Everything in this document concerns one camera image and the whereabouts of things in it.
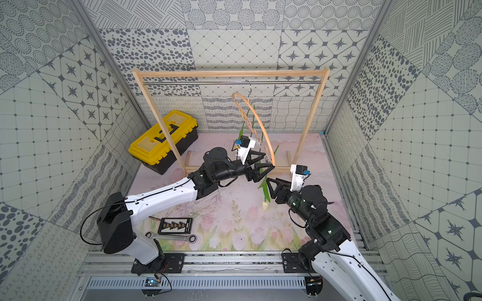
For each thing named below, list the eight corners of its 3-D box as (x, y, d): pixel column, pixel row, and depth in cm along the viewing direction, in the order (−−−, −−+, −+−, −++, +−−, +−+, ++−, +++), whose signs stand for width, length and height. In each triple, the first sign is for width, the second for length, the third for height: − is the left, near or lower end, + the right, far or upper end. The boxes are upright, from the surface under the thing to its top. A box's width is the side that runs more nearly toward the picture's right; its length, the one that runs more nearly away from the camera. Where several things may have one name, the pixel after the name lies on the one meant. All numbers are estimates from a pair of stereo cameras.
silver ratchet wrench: (147, 238, 83) (144, 236, 81) (150, 230, 85) (148, 229, 83) (195, 243, 81) (194, 242, 79) (197, 236, 83) (196, 234, 81)
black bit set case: (159, 233, 84) (157, 232, 82) (163, 219, 88) (161, 217, 86) (190, 233, 84) (189, 232, 82) (193, 219, 88) (192, 217, 86)
